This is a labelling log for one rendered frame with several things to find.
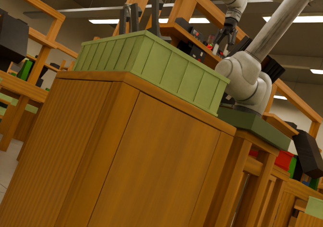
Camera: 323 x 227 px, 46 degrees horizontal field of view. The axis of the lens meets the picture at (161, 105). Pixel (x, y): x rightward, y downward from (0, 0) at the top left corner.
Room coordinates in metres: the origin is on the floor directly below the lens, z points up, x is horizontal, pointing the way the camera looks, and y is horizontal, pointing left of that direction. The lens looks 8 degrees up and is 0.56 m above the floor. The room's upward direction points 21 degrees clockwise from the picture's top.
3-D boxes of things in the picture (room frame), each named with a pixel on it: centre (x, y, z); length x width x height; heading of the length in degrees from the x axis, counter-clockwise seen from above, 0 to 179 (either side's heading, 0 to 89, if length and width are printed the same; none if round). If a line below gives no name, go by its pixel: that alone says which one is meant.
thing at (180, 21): (2.82, 0.06, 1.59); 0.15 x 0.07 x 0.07; 132
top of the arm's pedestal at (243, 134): (2.01, -0.44, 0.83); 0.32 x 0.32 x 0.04; 41
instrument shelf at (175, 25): (3.04, -0.13, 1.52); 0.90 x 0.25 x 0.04; 132
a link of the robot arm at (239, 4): (2.21, -0.20, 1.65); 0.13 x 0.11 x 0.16; 132
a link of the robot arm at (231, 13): (2.22, -0.21, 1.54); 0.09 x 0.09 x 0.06
